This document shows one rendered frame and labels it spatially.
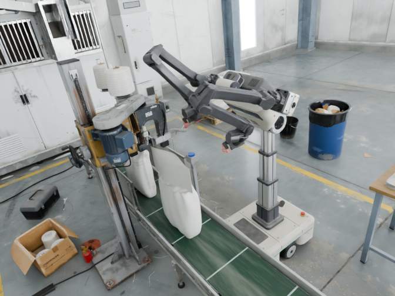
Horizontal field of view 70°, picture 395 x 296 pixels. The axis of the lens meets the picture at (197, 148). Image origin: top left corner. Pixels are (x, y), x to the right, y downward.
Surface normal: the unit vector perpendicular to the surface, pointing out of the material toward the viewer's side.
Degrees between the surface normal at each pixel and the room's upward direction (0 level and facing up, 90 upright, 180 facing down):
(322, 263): 0
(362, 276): 0
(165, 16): 90
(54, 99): 90
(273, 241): 0
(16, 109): 90
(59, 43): 90
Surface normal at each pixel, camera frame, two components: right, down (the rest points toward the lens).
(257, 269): -0.12, -0.87
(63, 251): 0.78, 0.20
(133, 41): 0.61, 0.32
